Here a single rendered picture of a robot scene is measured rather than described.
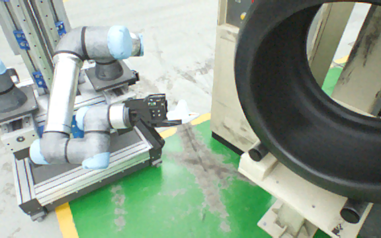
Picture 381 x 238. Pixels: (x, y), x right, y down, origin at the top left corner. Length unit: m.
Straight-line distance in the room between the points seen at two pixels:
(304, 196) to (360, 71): 0.42
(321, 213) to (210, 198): 1.00
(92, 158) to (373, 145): 0.81
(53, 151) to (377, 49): 0.97
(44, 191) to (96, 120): 0.97
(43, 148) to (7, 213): 1.22
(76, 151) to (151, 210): 1.00
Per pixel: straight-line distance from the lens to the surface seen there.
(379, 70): 0.98
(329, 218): 0.90
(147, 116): 0.78
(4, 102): 1.47
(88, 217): 1.83
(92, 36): 0.99
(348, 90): 1.03
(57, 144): 0.86
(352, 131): 0.97
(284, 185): 0.92
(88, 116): 0.84
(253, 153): 0.83
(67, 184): 1.72
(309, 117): 0.97
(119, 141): 1.86
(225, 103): 1.78
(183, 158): 1.97
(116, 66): 1.49
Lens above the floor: 1.53
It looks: 43 degrees down
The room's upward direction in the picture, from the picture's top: straight up
